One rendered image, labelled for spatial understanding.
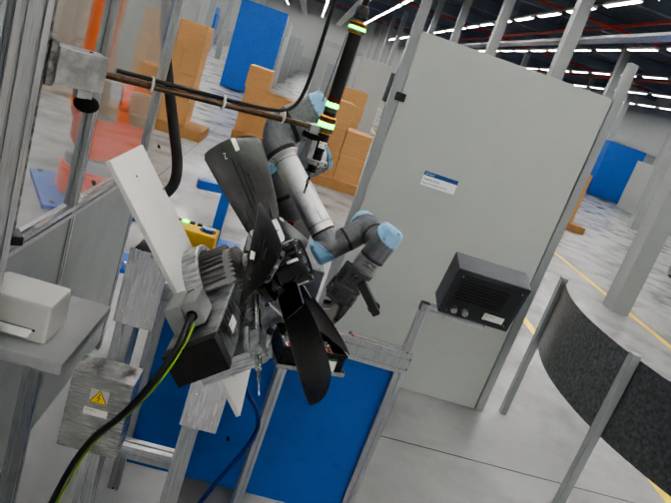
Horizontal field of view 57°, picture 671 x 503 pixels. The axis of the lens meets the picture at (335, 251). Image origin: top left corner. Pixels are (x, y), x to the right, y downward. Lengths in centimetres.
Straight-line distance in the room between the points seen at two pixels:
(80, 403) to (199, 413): 29
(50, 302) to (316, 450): 119
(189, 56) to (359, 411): 769
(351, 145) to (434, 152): 567
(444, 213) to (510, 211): 38
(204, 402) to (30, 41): 95
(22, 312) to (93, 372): 22
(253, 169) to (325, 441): 117
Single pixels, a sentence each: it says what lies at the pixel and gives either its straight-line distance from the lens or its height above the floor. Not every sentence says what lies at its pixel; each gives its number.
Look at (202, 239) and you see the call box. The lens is 206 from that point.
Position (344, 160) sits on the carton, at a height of 45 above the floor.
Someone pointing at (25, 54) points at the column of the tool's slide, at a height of 155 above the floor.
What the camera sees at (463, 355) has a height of 33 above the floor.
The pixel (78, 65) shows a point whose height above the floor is 155.
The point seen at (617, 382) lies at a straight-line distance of 306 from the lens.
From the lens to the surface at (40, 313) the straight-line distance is 165.
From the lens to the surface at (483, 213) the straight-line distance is 364.
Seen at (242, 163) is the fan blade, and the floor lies 141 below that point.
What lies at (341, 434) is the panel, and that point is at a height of 47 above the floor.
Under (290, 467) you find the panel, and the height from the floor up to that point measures 28.
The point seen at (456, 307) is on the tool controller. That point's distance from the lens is 215.
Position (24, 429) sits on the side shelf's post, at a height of 53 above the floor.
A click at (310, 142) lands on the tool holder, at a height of 151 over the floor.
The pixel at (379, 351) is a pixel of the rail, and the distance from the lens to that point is 222.
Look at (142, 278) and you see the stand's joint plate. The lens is 160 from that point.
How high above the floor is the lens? 171
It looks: 16 degrees down
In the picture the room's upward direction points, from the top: 19 degrees clockwise
